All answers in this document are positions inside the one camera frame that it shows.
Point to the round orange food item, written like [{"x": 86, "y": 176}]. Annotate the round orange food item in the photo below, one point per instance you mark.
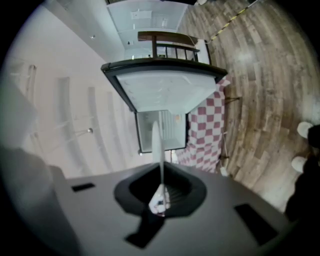
[{"x": 178, "y": 118}]

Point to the ceiling sprinkler head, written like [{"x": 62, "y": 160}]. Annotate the ceiling sprinkler head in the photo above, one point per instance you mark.
[
  {"x": 90, "y": 130},
  {"x": 93, "y": 36}
]

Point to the person's white shoe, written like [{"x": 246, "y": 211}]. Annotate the person's white shoe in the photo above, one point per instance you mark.
[
  {"x": 305, "y": 129},
  {"x": 298, "y": 163}
]

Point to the white plate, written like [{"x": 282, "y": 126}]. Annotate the white plate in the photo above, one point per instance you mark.
[
  {"x": 180, "y": 123},
  {"x": 157, "y": 140}
]

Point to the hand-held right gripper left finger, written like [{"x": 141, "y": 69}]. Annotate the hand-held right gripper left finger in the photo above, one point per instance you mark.
[{"x": 125, "y": 195}]

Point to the red white checkered tablecloth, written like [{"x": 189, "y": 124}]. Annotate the red white checkered tablecloth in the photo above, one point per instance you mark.
[{"x": 207, "y": 125}]

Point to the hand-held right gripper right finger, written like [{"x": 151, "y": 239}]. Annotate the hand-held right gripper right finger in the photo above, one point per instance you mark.
[{"x": 197, "y": 195}]

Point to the person's left white shoe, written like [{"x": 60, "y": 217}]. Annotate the person's left white shoe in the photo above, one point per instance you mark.
[{"x": 298, "y": 163}]

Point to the person's black trousers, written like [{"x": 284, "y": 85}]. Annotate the person's black trousers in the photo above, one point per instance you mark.
[{"x": 307, "y": 190}]

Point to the yellow black striped floor tape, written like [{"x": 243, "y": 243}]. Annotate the yellow black striped floor tape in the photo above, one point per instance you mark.
[{"x": 226, "y": 25}]

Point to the white mini fridge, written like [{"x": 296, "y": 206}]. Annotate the white mini fridge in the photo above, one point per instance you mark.
[{"x": 162, "y": 87}]

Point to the wooden table leg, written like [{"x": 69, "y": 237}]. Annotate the wooden table leg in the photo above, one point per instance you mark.
[{"x": 225, "y": 147}]

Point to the person's right white shoe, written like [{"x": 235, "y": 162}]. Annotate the person's right white shoe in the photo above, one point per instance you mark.
[{"x": 305, "y": 129}]

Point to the dark brown wooden railing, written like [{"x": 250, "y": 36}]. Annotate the dark brown wooden railing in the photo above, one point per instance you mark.
[{"x": 170, "y": 37}]

